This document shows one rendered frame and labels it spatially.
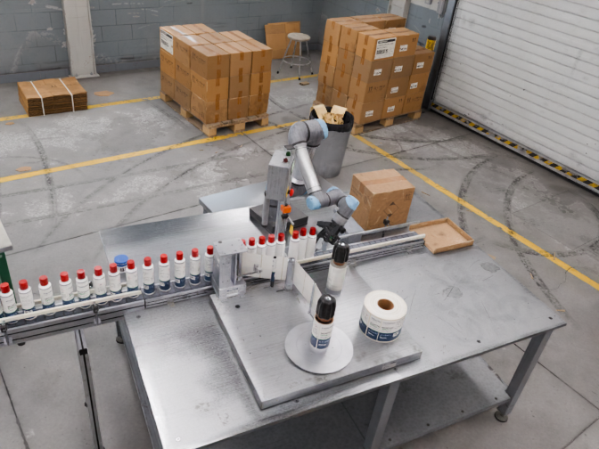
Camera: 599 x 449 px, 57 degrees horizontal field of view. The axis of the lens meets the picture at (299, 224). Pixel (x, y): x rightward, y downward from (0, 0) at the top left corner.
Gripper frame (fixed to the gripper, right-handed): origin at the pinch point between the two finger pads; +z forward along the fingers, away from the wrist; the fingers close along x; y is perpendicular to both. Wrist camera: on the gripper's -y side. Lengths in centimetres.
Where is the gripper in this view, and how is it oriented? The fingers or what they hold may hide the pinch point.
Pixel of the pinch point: (315, 248)
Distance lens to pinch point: 298.0
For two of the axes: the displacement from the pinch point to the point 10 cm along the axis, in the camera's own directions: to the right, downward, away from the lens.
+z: -5.4, 7.9, 2.8
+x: 7.2, 2.7, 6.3
